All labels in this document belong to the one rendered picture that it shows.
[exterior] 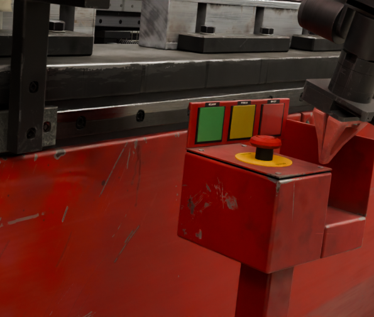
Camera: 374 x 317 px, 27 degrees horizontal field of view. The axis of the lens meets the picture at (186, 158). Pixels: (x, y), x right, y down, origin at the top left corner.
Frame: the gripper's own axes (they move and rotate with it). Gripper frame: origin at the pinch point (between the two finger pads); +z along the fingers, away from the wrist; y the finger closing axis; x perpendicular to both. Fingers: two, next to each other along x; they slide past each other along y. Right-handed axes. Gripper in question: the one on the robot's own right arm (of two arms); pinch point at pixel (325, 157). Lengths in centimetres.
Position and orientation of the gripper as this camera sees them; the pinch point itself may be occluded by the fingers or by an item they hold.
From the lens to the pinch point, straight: 106.1
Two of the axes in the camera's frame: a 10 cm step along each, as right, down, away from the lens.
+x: -7.2, 0.9, -6.9
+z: -2.7, 8.8, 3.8
